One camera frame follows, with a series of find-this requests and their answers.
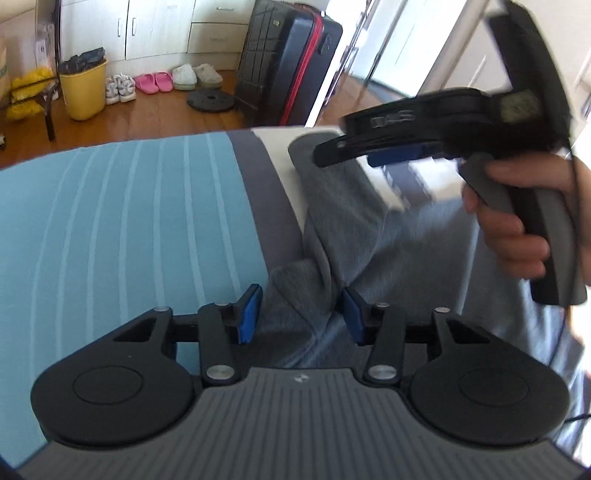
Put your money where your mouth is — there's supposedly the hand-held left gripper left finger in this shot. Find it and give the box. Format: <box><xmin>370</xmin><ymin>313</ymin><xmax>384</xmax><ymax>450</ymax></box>
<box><xmin>111</xmin><ymin>283</ymin><xmax>264</xmax><ymax>387</ymax></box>

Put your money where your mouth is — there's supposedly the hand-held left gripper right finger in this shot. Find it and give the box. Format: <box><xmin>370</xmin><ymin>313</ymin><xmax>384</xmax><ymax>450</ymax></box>
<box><xmin>342</xmin><ymin>286</ymin><xmax>495</xmax><ymax>387</ymax></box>

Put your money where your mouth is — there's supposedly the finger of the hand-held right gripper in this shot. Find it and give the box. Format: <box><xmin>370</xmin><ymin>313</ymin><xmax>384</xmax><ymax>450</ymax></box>
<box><xmin>368</xmin><ymin>141</ymin><xmax>447</xmax><ymax>168</ymax></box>
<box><xmin>312</xmin><ymin>135</ymin><xmax>416</xmax><ymax>168</ymax></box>

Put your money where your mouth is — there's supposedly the grey sweater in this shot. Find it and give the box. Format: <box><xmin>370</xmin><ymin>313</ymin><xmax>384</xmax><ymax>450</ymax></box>
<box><xmin>256</xmin><ymin>134</ymin><xmax>588</xmax><ymax>459</ymax></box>

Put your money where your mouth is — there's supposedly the black clothes rack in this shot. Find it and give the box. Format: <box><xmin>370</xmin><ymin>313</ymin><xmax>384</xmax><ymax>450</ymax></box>
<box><xmin>0</xmin><ymin>0</ymin><xmax>64</xmax><ymax>142</ymax></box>

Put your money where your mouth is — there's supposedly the person's right hand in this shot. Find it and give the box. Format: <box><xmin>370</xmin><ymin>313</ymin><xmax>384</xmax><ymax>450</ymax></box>
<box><xmin>462</xmin><ymin>156</ymin><xmax>591</xmax><ymax>280</ymax></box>

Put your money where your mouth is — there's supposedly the sliding glass door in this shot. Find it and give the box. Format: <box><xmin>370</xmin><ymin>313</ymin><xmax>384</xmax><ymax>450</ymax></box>
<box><xmin>305</xmin><ymin>0</ymin><xmax>505</xmax><ymax>129</ymax></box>

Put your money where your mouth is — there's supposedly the black suitcase red trim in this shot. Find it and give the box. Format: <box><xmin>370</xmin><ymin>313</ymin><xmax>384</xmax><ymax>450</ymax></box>
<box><xmin>234</xmin><ymin>0</ymin><xmax>344</xmax><ymax>128</ymax></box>

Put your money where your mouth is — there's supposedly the black weight plate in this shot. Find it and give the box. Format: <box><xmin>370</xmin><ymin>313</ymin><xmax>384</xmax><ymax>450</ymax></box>
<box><xmin>186</xmin><ymin>89</ymin><xmax>236</xmax><ymax>113</ymax></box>

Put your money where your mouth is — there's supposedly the grey fluffy slipper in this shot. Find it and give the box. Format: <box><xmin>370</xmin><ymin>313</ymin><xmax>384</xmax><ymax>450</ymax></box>
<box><xmin>172</xmin><ymin>64</ymin><xmax>199</xmax><ymax>92</ymax></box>
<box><xmin>193</xmin><ymin>63</ymin><xmax>224</xmax><ymax>90</ymax></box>

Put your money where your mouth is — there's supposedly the striped blue bedsheet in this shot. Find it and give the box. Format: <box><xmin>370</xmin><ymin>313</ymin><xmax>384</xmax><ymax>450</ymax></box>
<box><xmin>0</xmin><ymin>124</ymin><xmax>591</xmax><ymax>468</ymax></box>

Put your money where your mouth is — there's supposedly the white wardrobe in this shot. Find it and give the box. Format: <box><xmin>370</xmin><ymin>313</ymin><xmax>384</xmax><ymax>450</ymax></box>
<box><xmin>60</xmin><ymin>0</ymin><xmax>260</xmax><ymax>62</ymax></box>

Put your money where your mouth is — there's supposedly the yellow trash bin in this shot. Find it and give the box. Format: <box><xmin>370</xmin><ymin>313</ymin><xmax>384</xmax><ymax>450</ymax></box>
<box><xmin>58</xmin><ymin>47</ymin><xmax>108</xmax><ymax>122</ymax></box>

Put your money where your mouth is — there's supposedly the clear printed plastic bag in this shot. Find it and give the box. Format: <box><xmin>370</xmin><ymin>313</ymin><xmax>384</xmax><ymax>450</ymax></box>
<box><xmin>34</xmin><ymin>23</ymin><xmax>59</xmax><ymax>71</ymax></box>

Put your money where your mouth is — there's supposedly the yellow plastic bag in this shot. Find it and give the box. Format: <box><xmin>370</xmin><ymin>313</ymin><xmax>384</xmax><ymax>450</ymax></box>
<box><xmin>6</xmin><ymin>67</ymin><xmax>61</xmax><ymax>122</ymax></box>

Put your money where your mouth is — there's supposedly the brown paper bag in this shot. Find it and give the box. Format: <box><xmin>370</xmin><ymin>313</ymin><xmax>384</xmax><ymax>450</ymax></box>
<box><xmin>0</xmin><ymin>37</ymin><xmax>13</xmax><ymax>99</ymax></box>

